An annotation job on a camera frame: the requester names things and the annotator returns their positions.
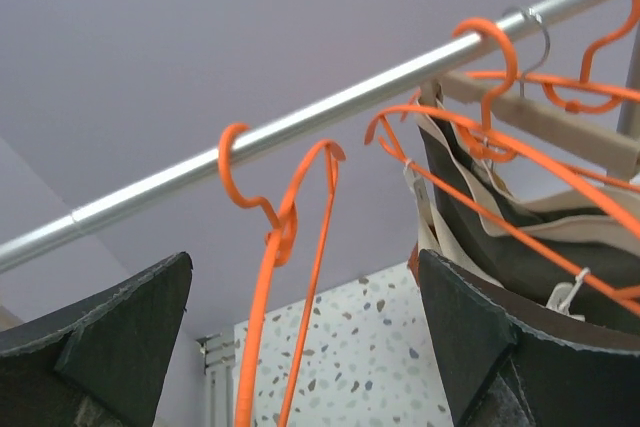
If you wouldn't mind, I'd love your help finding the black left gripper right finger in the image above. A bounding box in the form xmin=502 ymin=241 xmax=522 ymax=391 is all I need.
xmin=418 ymin=250 xmax=639 ymax=426

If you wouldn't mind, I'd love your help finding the beige hanging underwear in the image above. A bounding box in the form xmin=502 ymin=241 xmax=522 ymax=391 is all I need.
xmin=414 ymin=81 xmax=640 ymax=328

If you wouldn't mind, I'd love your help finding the orange hanger with clothes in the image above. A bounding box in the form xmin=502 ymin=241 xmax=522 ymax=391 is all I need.
xmin=363 ymin=16 xmax=640 ymax=316

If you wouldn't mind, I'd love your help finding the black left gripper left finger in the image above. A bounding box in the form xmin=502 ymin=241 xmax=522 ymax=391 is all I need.
xmin=1 ymin=252 xmax=193 ymax=426

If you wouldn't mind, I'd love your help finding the orange hanging underwear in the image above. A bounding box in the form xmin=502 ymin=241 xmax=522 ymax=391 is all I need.
xmin=407 ymin=244 xmax=419 ymax=282

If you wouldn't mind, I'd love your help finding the wooden clip hanger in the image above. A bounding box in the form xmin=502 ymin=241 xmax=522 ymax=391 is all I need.
xmin=419 ymin=5 xmax=640 ymax=178

